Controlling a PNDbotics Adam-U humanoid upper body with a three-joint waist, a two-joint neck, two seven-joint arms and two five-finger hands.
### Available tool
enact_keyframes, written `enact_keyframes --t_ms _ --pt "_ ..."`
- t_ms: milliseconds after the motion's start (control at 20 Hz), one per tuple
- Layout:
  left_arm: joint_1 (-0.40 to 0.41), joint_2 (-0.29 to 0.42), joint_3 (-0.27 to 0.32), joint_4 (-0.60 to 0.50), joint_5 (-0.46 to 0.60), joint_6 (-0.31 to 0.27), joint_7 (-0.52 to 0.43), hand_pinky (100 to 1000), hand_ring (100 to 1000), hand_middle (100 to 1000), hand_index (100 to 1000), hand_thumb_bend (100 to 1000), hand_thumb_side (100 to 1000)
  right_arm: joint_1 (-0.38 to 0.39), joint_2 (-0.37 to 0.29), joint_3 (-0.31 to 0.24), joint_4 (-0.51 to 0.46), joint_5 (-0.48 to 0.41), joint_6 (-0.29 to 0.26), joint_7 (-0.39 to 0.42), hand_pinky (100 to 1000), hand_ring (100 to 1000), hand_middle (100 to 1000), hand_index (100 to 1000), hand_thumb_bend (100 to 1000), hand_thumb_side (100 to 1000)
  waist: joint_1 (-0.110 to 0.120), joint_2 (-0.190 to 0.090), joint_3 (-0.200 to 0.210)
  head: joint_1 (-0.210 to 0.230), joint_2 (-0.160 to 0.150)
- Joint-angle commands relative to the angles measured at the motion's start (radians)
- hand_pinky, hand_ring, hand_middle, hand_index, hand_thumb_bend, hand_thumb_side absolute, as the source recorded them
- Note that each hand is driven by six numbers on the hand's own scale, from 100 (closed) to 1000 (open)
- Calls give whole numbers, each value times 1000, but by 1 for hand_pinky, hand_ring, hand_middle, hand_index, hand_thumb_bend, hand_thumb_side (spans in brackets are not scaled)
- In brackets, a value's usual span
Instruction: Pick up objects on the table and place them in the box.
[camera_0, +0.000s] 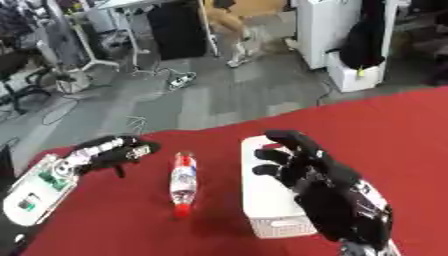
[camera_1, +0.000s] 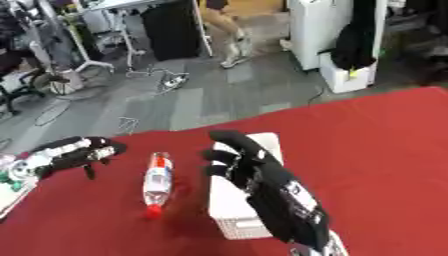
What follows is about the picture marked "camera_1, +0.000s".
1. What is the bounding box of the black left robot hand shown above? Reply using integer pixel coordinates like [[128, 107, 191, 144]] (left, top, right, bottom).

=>
[[31, 135, 130, 181]]

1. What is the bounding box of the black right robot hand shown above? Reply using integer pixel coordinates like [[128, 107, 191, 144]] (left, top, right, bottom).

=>
[[201, 129, 333, 252]]

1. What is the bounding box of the white box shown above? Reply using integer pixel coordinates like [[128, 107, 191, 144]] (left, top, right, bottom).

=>
[[206, 131, 287, 241]]

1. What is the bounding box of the clear bottle with red cap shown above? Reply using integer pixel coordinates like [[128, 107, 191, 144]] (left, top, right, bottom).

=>
[[141, 151, 175, 221]]

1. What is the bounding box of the black office chair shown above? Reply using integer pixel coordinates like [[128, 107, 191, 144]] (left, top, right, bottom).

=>
[[0, 46, 72, 114]]

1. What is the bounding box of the white stand with wheels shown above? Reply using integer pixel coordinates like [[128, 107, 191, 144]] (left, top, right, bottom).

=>
[[57, 3, 149, 75]]

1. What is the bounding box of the white power strip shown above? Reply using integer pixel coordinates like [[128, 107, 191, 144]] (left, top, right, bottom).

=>
[[161, 74, 189, 90]]

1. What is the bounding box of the white cabinet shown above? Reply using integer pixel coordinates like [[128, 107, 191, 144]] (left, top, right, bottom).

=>
[[285, 0, 389, 95]]

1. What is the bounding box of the black hanging cloth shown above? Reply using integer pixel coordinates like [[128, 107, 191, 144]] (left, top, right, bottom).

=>
[[138, 0, 203, 62]]

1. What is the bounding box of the black bag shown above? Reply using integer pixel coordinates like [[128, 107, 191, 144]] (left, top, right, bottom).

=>
[[329, 0, 380, 72]]

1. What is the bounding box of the person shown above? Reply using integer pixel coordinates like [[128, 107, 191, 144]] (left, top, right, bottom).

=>
[[199, 0, 256, 70]]

